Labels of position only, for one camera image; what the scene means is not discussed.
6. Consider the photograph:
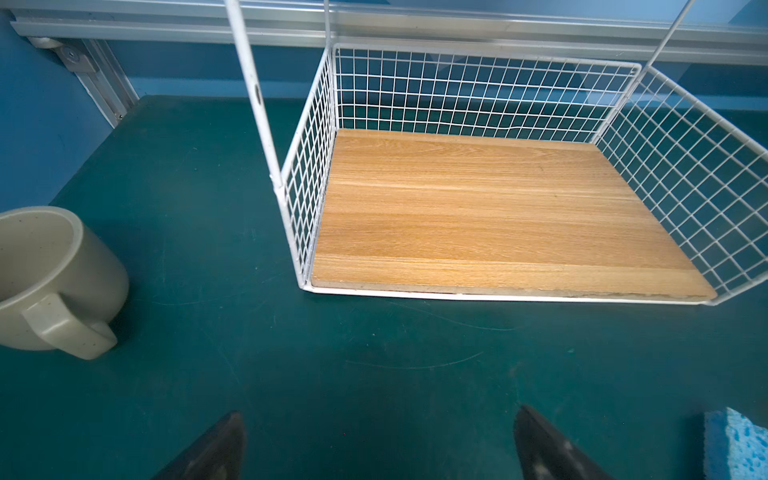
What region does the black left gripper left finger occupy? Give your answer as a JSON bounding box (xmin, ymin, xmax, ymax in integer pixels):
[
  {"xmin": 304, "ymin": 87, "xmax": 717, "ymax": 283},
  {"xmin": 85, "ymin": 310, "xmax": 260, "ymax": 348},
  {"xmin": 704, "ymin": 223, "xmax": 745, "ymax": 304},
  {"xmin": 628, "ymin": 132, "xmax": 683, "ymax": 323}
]
[{"xmin": 153, "ymin": 411, "xmax": 246, "ymax": 480}]

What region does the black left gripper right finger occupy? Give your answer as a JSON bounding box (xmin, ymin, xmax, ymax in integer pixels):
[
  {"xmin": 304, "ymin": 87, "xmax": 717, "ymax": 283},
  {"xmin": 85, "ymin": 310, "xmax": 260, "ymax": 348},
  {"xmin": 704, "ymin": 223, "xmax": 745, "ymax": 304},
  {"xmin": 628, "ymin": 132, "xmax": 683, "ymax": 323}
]
[{"xmin": 513, "ymin": 405, "xmax": 612, "ymax": 480}]

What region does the blue sponge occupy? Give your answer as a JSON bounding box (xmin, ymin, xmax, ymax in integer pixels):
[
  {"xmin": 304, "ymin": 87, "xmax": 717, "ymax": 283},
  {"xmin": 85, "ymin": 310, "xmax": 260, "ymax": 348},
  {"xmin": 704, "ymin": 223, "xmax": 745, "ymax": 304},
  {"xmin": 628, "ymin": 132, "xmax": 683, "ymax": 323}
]
[{"xmin": 703, "ymin": 407, "xmax": 767, "ymax": 480}]

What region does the beige ceramic mug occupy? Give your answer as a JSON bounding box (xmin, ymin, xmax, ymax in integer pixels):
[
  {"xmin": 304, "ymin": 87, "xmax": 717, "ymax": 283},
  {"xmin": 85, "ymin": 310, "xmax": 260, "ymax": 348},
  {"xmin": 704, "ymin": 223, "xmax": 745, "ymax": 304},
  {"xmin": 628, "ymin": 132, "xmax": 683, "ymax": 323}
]
[{"xmin": 1, "ymin": 206, "xmax": 129, "ymax": 360}]

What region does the white wire three-tier shelf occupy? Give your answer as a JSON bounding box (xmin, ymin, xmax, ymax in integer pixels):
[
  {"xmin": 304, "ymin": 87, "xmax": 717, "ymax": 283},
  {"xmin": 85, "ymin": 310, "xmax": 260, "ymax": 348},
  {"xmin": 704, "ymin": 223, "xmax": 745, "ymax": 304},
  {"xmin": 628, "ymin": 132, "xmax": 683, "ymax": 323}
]
[{"xmin": 226, "ymin": 1, "xmax": 767, "ymax": 306}]

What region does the aluminium frame post left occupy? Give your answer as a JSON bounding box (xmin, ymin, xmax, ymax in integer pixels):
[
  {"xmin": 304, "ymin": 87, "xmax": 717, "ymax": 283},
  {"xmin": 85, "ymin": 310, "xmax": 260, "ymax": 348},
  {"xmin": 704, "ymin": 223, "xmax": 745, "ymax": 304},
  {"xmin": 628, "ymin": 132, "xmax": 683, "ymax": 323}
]
[{"xmin": 27, "ymin": 37, "xmax": 139, "ymax": 128}]

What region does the aluminium frame rail back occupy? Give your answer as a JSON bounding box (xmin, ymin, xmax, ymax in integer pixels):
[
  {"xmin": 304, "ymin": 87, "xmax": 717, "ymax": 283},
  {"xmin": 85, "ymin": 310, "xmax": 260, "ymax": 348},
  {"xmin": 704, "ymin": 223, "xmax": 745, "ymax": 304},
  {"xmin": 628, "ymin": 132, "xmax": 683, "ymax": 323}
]
[{"xmin": 2, "ymin": 1, "xmax": 767, "ymax": 66}]

